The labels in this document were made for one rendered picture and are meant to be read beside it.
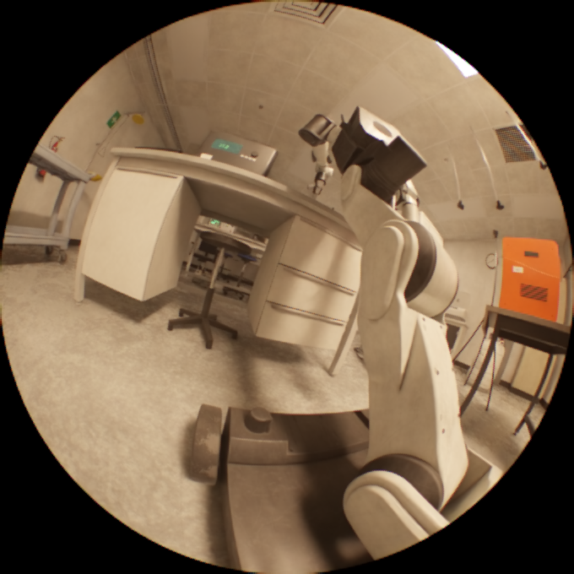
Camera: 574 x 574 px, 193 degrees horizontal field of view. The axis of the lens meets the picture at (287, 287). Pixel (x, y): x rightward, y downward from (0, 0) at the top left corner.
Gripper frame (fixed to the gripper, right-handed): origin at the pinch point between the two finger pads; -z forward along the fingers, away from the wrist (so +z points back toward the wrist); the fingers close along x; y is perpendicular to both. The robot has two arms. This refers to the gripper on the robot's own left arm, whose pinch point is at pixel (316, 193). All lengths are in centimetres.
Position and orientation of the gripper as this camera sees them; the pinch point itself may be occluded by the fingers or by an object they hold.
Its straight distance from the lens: 123.6
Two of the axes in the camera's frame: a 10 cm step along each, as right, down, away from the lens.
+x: -0.5, -0.5, 10.0
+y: -9.5, -3.1, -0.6
